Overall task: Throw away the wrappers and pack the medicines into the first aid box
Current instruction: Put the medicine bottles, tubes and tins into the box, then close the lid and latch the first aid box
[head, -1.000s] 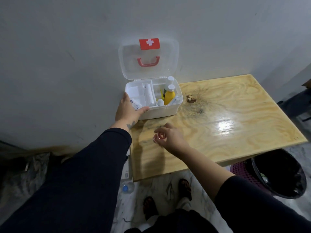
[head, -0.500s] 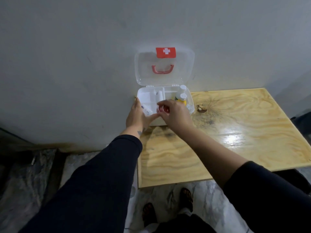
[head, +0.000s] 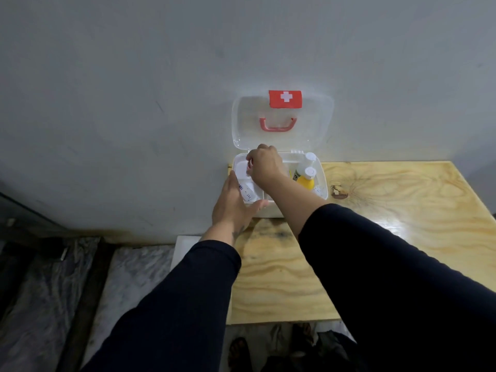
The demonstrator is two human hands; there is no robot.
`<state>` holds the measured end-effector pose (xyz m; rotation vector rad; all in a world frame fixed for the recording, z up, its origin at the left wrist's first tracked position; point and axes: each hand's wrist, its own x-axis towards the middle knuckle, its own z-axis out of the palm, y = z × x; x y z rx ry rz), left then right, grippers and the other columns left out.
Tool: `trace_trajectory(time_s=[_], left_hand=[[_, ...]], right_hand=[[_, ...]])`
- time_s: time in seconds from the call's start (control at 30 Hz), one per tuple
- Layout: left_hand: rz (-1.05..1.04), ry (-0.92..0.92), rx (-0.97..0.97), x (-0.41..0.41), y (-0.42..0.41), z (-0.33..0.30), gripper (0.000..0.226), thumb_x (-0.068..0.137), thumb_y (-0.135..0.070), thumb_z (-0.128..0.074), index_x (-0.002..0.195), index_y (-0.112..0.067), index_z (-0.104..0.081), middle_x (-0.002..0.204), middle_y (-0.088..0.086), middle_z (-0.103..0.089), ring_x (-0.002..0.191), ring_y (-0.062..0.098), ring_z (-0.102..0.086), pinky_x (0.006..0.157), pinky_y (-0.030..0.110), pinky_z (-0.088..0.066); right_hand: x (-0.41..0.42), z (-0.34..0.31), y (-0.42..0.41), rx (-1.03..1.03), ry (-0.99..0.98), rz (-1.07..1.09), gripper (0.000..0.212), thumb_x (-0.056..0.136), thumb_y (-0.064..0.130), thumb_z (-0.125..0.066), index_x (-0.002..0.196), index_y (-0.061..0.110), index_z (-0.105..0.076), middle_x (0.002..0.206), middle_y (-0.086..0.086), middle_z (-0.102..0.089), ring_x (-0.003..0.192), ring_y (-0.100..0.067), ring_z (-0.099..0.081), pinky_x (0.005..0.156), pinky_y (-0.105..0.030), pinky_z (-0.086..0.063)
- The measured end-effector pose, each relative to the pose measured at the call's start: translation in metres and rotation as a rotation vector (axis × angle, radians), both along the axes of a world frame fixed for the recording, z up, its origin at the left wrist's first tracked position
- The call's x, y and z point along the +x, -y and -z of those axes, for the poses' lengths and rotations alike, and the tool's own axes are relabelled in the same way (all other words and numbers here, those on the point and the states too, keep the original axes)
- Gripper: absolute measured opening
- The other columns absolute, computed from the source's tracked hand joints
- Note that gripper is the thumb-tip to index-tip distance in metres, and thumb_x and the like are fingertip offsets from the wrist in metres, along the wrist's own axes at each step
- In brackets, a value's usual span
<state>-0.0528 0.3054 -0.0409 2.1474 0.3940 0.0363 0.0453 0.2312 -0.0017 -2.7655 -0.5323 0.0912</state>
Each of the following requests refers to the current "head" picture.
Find white first aid box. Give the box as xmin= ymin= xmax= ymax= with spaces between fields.
xmin=231 ymin=90 xmax=335 ymax=219

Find person's right forearm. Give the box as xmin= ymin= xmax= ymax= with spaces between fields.
xmin=263 ymin=174 xmax=496 ymax=372

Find wooden table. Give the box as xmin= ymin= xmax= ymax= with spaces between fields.
xmin=226 ymin=161 xmax=496 ymax=325

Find person's sandal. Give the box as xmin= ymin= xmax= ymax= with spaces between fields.
xmin=290 ymin=323 xmax=315 ymax=353
xmin=227 ymin=336 xmax=253 ymax=372

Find person's right sandal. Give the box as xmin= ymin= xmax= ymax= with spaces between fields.
xmin=290 ymin=323 xmax=315 ymax=353

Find yellow bottle with white cap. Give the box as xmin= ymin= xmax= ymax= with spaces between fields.
xmin=296 ymin=166 xmax=317 ymax=190

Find person's left forearm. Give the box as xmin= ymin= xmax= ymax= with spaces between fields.
xmin=81 ymin=224 xmax=242 ymax=372

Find white bottle with green stripes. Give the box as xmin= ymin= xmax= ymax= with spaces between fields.
xmin=292 ymin=152 xmax=317 ymax=182

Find person's left sandal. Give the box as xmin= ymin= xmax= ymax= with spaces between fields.
xmin=227 ymin=336 xmax=253 ymax=372

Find person's left hand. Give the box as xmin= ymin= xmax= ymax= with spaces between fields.
xmin=212 ymin=170 xmax=269 ymax=239

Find person's right hand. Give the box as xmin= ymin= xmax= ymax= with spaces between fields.
xmin=246 ymin=144 xmax=289 ymax=192

